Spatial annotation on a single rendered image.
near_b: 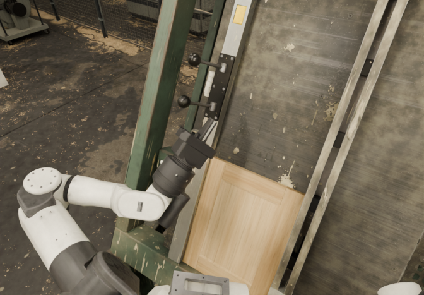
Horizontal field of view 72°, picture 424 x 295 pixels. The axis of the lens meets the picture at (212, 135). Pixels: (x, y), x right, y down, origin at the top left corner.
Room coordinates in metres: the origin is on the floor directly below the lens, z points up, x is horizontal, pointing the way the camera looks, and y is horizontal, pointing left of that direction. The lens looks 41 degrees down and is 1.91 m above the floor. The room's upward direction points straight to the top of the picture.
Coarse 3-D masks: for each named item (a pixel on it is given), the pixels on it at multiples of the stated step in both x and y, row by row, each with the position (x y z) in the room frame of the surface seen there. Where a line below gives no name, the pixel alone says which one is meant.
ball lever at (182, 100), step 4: (180, 96) 0.69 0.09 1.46; (184, 96) 0.69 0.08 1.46; (180, 100) 0.68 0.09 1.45; (184, 100) 0.68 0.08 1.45; (188, 100) 0.68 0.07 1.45; (180, 104) 0.67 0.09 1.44; (184, 104) 0.67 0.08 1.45; (188, 104) 0.68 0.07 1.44; (192, 104) 0.70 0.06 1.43; (196, 104) 0.70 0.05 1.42; (200, 104) 0.71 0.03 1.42; (204, 104) 0.72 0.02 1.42; (208, 104) 0.72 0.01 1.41; (212, 104) 0.73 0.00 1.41; (216, 104) 0.73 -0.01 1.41; (212, 108) 0.72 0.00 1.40
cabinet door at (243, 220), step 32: (224, 160) 0.66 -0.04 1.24; (224, 192) 0.59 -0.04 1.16; (256, 192) 0.56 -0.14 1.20; (288, 192) 0.53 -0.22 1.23; (192, 224) 0.56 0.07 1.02; (224, 224) 0.53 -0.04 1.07; (256, 224) 0.50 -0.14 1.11; (288, 224) 0.48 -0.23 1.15; (192, 256) 0.49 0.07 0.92; (224, 256) 0.47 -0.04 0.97; (256, 256) 0.44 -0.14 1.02; (256, 288) 0.38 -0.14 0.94
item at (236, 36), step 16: (240, 0) 0.88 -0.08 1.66; (256, 0) 0.90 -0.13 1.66; (240, 32) 0.83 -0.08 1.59; (224, 48) 0.83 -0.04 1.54; (240, 48) 0.82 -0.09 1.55; (224, 112) 0.74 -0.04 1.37; (208, 144) 0.68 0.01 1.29; (208, 160) 0.66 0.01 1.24; (192, 192) 0.61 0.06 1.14; (192, 208) 0.58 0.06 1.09; (176, 224) 0.56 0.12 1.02; (176, 240) 0.53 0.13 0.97; (176, 256) 0.50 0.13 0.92
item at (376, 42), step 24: (384, 0) 0.69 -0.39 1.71; (384, 24) 0.69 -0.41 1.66; (360, 48) 0.65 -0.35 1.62; (384, 48) 0.63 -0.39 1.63; (360, 72) 0.62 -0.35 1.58; (360, 96) 0.59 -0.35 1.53; (336, 120) 0.57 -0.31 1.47; (360, 120) 0.55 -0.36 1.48; (336, 144) 0.54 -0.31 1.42; (336, 168) 0.50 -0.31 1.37; (312, 192) 0.48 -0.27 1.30; (312, 216) 0.46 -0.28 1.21; (288, 240) 0.42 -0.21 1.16; (312, 240) 0.41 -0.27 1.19; (288, 264) 0.38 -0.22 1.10; (288, 288) 0.34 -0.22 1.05
